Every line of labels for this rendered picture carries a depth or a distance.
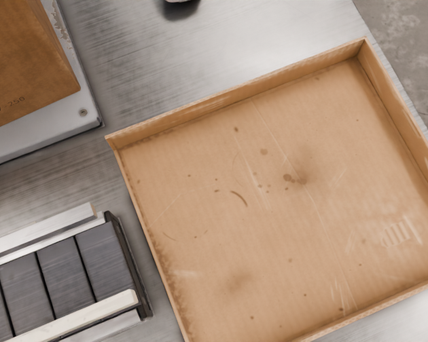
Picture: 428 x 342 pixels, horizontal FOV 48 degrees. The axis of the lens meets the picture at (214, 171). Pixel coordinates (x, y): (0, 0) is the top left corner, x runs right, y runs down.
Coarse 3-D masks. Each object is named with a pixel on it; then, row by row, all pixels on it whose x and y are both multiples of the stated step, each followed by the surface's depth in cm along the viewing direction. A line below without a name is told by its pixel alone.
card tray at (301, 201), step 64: (320, 64) 54; (128, 128) 50; (192, 128) 53; (256, 128) 53; (320, 128) 53; (384, 128) 53; (192, 192) 51; (256, 192) 51; (320, 192) 51; (384, 192) 51; (192, 256) 49; (256, 256) 49; (320, 256) 49; (384, 256) 49; (192, 320) 48; (256, 320) 48; (320, 320) 47
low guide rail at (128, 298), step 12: (108, 300) 40; (120, 300) 40; (132, 300) 40; (84, 312) 40; (96, 312) 40; (108, 312) 40; (48, 324) 40; (60, 324) 40; (72, 324) 40; (84, 324) 41; (24, 336) 40; (36, 336) 40; (48, 336) 40
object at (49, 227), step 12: (84, 204) 38; (60, 216) 38; (72, 216) 38; (84, 216) 38; (96, 216) 39; (24, 228) 38; (36, 228) 38; (48, 228) 38; (60, 228) 38; (72, 228) 39; (0, 240) 37; (12, 240) 37; (24, 240) 37; (36, 240) 38; (0, 252) 37; (12, 252) 38
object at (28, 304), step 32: (32, 256) 45; (64, 256) 45; (96, 256) 45; (0, 288) 44; (32, 288) 44; (64, 288) 44; (96, 288) 44; (128, 288) 44; (0, 320) 44; (32, 320) 43; (96, 320) 43
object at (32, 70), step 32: (0, 0) 37; (32, 0) 44; (0, 32) 40; (32, 32) 41; (0, 64) 43; (32, 64) 45; (64, 64) 48; (0, 96) 47; (32, 96) 50; (64, 96) 53
